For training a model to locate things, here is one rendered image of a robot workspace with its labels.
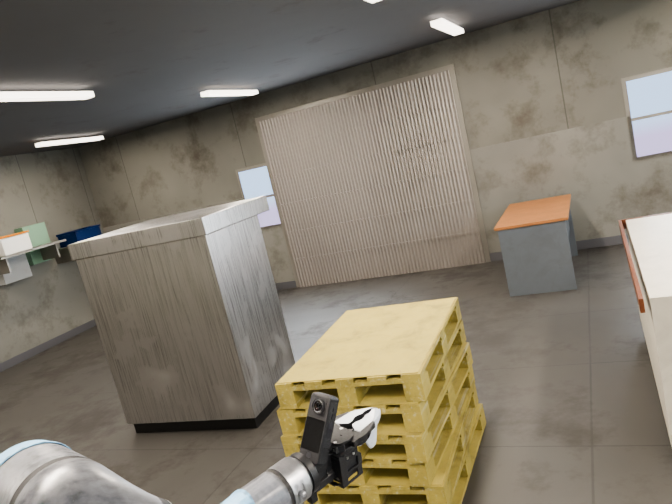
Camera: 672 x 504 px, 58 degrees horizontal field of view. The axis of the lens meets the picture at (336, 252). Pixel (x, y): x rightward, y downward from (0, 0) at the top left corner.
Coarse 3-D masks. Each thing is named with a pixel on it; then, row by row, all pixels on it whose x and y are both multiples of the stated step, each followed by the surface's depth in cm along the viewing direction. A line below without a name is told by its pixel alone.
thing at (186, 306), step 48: (96, 240) 495; (144, 240) 478; (192, 240) 465; (240, 240) 505; (96, 288) 511; (144, 288) 493; (192, 288) 476; (240, 288) 494; (144, 336) 506; (192, 336) 488; (240, 336) 484; (288, 336) 557; (144, 384) 519; (192, 384) 500; (240, 384) 483; (144, 432) 537
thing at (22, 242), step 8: (24, 232) 885; (0, 240) 851; (8, 240) 861; (16, 240) 872; (24, 240) 884; (0, 248) 854; (8, 248) 859; (16, 248) 871; (24, 248) 882; (0, 256) 859
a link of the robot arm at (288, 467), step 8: (280, 464) 97; (288, 464) 96; (296, 464) 97; (280, 472) 95; (288, 472) 95; (296, 472) 95; (304, 472) 96; (288, 480) 94; (296, 480) 95; (304, 480) 95; (296, 488) 94; (304, 488) 95; (312, 488) 97; (296, 496) 94; (304, 496) 94
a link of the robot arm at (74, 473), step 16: (64, 464) 65; (80, 464) 65; (96, 464) 66; (32, 480) 63; (48, 480) 62; (64, 480) 62; (80, 480) 63; (96, 480) 63; (112, 480) 64; (32, 496) 61; (48, 496) 61; (64, 496) 61; (80, 496) 61; (96, 496) 62; (112, 496) 62; (128, 496) 64; (144, 496) 65
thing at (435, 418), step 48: (336, 336) 382; (384, 336) 360; (432, 336) 341; (288, 384) 322; (336, 384) 312; (384, 384) 303; (432, 384) 313; (288, 432) 330; (384, 432) 308; (432, 432) 323; (480, 432) 400; (384, 480) 320; (432, 480) 309
